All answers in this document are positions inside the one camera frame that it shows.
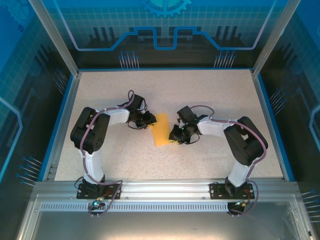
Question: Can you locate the yellow square paper sheet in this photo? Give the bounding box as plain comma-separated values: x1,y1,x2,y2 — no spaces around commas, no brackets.
151,112,173,148

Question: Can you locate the grey metal sheet panel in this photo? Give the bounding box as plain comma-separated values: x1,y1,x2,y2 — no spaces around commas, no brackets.
16,194,316,240

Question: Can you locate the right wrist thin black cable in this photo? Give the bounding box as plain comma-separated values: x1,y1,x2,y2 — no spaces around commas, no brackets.
183,133,201,146

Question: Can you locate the aluminium mounting rail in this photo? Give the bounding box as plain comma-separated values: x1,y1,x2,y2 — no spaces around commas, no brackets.
32,177,301,200

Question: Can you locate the blue table border frame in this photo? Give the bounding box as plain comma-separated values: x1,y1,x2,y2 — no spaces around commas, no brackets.
37,66,296,183

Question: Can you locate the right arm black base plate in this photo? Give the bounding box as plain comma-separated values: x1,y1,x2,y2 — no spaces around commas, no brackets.
209,181,256,200

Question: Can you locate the slotted metal cable duct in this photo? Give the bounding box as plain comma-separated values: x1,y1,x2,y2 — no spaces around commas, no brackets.
39,202,232,212

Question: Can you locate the cable connector with green light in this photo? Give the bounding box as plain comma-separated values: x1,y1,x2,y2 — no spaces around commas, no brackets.
226,200,252,217
87,199,108,219

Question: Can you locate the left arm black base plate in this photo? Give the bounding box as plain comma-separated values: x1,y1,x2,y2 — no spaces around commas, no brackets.
76,183,123,200

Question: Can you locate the aluminium frame post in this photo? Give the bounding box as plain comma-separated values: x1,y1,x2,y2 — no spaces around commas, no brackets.
27,0,83,77
250,0,296,78

